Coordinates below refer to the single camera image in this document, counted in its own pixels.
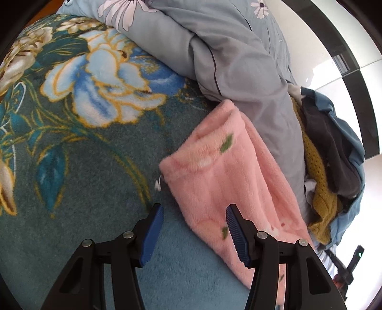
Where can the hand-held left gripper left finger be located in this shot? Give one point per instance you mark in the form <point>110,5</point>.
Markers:
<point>150,235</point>

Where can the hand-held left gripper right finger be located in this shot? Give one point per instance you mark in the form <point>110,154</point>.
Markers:
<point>237,235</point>

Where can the pink floral fleece garment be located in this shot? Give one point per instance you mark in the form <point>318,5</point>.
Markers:
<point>226,178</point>

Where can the pale grey cloth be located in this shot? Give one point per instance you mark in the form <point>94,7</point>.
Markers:
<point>310,184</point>

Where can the mustard yellow knit sweater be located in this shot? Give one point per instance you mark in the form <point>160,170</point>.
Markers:
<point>313,155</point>

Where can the dark grey garment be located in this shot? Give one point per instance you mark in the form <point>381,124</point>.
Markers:
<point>331,149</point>

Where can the blue garment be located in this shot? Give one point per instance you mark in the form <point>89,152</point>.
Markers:
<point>355,143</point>

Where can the grey daisy print duvet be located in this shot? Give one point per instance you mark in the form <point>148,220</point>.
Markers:
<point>238,74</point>

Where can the white wardrobe with black stripe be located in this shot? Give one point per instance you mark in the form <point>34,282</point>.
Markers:
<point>328,44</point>

